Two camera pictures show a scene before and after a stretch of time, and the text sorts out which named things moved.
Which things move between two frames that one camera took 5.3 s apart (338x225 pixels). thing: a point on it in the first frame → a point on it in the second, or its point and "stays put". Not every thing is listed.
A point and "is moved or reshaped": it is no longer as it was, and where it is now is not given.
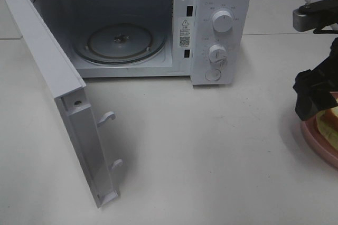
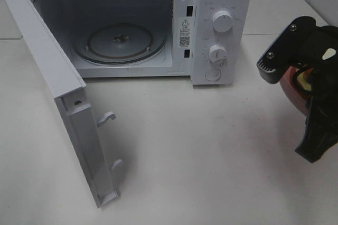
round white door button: [213, 74] stays put
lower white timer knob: [218, 54] stays put
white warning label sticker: [184, 32] stays put
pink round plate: [313, 133] is moved or reshaped
